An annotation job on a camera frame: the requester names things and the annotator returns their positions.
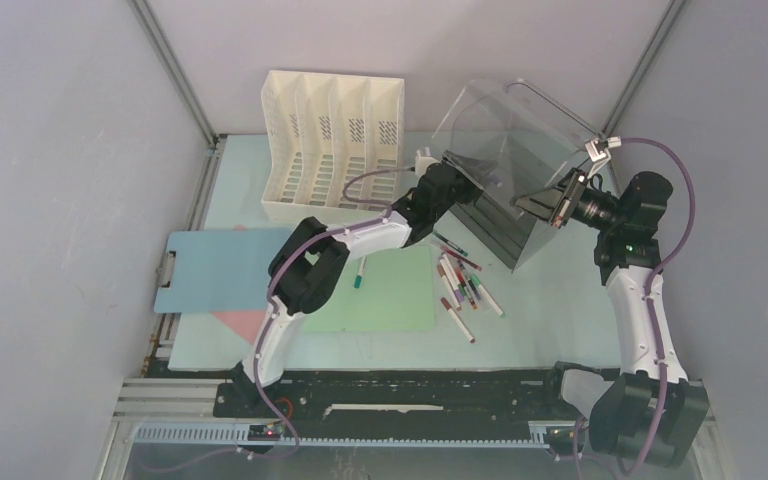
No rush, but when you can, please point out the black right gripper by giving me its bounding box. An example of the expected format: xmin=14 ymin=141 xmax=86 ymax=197
xmin=508 ymin=167 xmax=624 ymax=232

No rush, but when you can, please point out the transparent grey drawer box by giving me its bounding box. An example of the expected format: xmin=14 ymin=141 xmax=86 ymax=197
xmin=432 ymin=79 xmax=606 ymax=270

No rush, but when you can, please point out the teal capped white marker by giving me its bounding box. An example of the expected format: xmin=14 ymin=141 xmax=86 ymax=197
xmin=353 ymin=257 xmax=367 ymax=289

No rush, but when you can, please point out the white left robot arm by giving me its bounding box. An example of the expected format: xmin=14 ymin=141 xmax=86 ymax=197
xmin=232 ymin=150 xmax=502 ymax=417

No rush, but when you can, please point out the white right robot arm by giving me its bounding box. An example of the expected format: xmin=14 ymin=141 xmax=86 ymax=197
xmin=511 ymin=169 xmax=709 ymax=468

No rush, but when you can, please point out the green tipped dark pen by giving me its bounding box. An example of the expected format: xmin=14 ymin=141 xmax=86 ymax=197
xmin=432 ymin=231 xmax=468 ymax=257

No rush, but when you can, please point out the dark red pen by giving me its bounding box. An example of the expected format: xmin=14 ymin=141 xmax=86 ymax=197
xmin=440 ymin=246 xmax=483 ymax=271

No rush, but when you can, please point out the green capped white marker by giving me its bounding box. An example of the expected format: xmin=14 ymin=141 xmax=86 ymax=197
xmin=471 ymin=275 xmax=505 ymax=317

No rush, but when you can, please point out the brown capped white marker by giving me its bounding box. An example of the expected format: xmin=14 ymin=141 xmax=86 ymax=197
xmin=436 ymin=263 xmax=461 ymax=311

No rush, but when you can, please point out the red capped white marker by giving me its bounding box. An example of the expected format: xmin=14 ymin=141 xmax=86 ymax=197
xmin=440 ymin=298 xmax=476 ymax=344

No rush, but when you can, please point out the green clipboard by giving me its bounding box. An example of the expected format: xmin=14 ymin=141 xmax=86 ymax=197
xmin=302 ymin=246 xmax=436 ymax=333

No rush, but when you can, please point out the white file organizer rack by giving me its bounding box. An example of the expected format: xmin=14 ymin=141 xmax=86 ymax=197
xmin=261 ymin=70 xmax=405 ymax=224

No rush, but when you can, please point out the pink paper sheet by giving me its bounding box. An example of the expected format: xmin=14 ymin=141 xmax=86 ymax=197
xmin=212 ymin=310 xmax=266 ymax=344

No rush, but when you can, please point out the blue clipboard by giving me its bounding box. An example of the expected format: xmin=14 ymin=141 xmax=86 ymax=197
xmin=154 ymin=228 xmax=291 ymax=314

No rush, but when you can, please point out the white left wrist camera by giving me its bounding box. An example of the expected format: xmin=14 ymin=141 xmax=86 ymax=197
xmin=413 ymin=148 xmax=438 ymax=177

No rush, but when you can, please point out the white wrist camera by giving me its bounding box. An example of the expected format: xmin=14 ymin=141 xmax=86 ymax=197
xmin=413 ymin=148 xmax=438 ymax=177
xmin=585 ymin=136 xmax=622 ymax=179

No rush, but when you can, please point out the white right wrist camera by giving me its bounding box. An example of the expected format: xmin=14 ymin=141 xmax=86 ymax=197
xmin=585 ymin=136 xmax=622 ymax=179

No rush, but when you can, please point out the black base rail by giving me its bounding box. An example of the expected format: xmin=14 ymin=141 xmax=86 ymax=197
xmin=213 ymin=367 xmax=579 ymax=442

